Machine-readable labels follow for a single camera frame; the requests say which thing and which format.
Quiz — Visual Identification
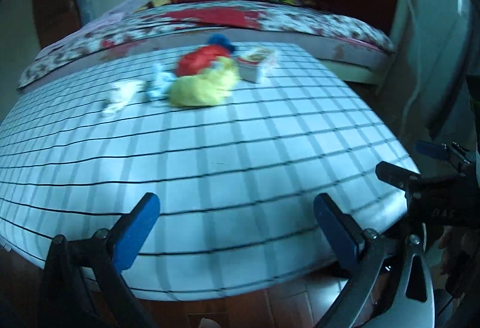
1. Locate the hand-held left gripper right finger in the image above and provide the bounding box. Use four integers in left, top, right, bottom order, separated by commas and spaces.
313, 193, 436, 328

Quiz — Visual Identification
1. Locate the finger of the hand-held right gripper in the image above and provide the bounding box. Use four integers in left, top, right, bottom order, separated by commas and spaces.
417, 140, 471, 165
376, 162, 422, 197

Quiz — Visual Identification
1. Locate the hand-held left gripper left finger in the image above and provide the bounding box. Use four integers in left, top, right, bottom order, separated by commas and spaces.
39, 192, 162, 328

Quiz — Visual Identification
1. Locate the clear white plastic bag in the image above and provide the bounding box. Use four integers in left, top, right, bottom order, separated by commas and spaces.
100, 79, 147, 117

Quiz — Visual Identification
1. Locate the white blue wrapper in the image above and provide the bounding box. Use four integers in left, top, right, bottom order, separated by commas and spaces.
144, 63, 177, 101

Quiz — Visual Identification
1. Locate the yellow plastic bag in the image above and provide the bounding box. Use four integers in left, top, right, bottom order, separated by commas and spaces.
167, 57, 241, 109

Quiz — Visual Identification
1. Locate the small red white carton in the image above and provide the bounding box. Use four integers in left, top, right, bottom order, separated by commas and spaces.
235, 46, 280, 84

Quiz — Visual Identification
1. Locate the red knitted ball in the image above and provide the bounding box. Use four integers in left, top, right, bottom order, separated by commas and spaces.
175, 44, 222, 77

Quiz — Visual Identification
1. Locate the blue ball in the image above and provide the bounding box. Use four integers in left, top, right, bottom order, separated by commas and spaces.
207, 33, 237, 53

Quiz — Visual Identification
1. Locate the person's right hand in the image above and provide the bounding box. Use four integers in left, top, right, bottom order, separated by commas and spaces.
439, 228, 477, 291

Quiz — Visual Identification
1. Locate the checkered white tablecloth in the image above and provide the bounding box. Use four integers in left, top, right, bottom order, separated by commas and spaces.
0, 42, 421, 302

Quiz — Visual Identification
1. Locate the bed with red headboard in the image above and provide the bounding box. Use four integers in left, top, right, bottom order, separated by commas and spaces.
17, 0, 417, 96

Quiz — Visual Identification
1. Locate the floral bedsheet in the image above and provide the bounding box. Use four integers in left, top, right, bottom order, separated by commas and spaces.
19, 0, 397, 88

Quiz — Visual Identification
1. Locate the pink cloth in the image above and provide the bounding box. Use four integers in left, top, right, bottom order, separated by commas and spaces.
35, 0, 145, 58

